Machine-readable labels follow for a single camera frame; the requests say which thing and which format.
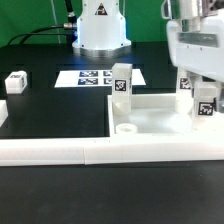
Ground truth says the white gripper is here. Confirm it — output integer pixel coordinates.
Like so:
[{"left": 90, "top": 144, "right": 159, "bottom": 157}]
[{"left": 166, "top": 16, "right": 224, "bottom": 112}]

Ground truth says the white square table top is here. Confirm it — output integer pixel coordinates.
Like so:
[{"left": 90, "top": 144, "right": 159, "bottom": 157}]
[{"left": 108, "top": 94, "right": 224, "bottom": 136}]

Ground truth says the white U-shaped fence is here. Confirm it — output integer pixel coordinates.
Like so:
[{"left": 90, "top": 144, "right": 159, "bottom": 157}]
[{"left": 0, "top": 99, "right": 224, "bottom": 168}]

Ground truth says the white sheet with tags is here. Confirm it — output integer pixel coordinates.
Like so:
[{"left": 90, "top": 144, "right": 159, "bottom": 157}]
[{"left": 53, "top": 69, "right": 147, "bottom": 89}]

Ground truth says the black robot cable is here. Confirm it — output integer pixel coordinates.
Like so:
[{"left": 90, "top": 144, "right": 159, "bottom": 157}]
[{"left": 6, "top": 0, "right": 78, "bottom": 47}]

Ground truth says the thin grey cable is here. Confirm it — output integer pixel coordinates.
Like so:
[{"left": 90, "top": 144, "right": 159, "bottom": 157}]
[{"left": 49, "top": 0, "right": 62, "bottom": 45}]

